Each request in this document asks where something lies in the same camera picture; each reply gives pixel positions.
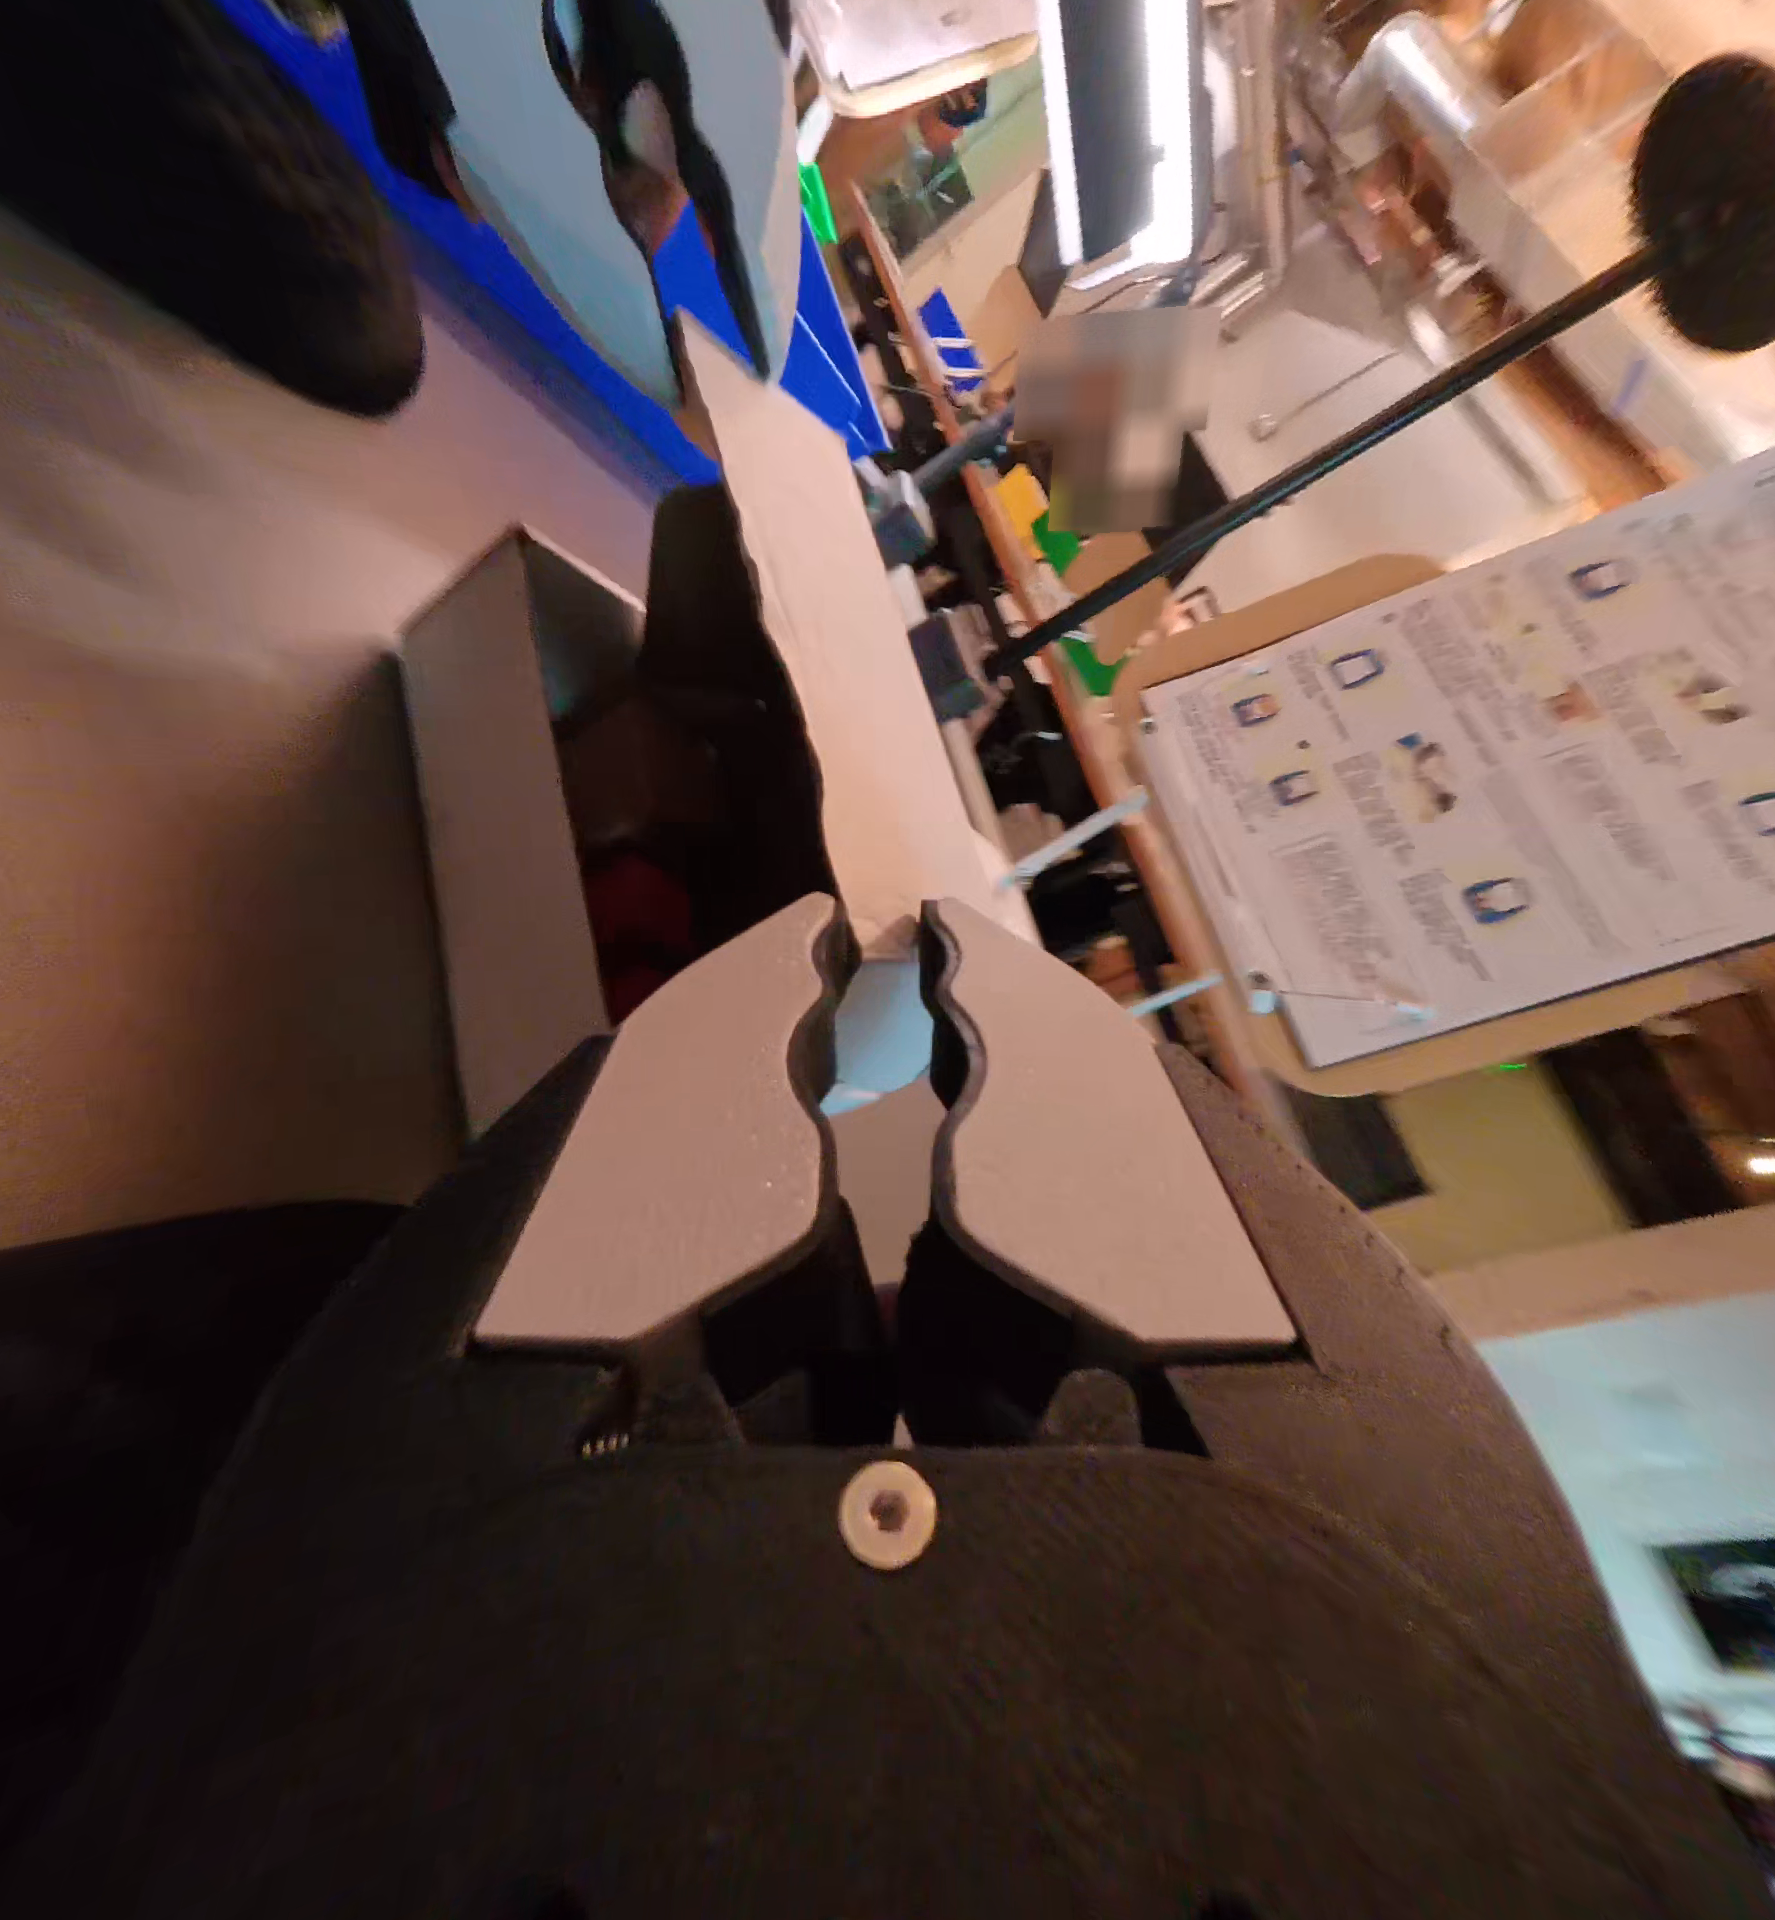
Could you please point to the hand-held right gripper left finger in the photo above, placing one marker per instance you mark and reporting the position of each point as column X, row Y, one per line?
column 649, row 1185

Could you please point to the black pole with round disc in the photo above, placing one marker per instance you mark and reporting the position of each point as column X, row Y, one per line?
column 1728, row 203

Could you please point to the wooden rail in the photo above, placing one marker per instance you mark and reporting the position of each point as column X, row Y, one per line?
column 1112, row 773

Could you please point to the green plastic part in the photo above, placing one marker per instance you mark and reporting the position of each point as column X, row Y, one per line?
column 1090, row 661

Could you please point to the printed instruction sheet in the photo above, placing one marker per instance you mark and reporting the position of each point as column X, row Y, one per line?
column 1518, row 765

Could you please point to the red cube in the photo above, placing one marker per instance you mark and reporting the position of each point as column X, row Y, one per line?
column 637, row 909

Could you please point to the white cardboard mailer box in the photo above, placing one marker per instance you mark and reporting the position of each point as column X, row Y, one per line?
column 505, row 840

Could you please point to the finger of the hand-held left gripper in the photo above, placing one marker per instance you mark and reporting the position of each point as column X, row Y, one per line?
column 761, row 150
column 527, row 181

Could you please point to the blue plastic bin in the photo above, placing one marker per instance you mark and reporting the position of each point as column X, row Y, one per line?
column 834, row 383

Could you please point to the white zip tie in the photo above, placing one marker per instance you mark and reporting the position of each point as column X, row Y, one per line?
column 1180, row 993
column 1074, row 840

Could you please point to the bright light panel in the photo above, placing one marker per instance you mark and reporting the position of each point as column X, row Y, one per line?
column 1120, row 134

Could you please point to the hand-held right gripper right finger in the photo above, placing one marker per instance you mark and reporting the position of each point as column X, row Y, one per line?
column 1112, row 1201

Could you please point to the dark wall picture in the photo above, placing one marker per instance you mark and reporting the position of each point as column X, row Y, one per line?
column 1766, row 1602

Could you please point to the grey box-shaped device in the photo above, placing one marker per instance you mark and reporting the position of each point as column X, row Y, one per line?
column 952, row 668

